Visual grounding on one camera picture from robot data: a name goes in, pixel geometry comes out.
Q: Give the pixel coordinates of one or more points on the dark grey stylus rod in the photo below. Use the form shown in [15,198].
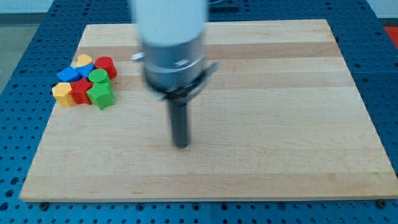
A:
[179,123]

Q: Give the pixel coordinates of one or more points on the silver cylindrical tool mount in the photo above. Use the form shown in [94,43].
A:
[176,72]

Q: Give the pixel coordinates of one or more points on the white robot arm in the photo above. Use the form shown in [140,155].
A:
[172,35]

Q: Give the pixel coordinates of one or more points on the green star block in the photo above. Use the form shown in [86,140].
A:
[101,95]

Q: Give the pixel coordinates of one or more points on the red star block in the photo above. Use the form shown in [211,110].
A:
[79,89]

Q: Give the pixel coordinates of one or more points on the red cylinder block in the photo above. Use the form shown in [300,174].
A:
[106,63]

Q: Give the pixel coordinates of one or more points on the green cylinder block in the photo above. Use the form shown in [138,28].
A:
[99,76]

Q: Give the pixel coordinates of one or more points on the blue triangle block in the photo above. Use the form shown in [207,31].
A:
[85,70]

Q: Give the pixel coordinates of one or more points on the yellow heart block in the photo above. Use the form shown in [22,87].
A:
[82,60]

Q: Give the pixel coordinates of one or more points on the wooden board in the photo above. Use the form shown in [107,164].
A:
[280,119]

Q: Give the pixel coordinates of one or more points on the blue cube block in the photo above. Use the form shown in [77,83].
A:
[68,74]

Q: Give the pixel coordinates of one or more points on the yellow hexagon block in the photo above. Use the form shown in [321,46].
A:
[62,94]

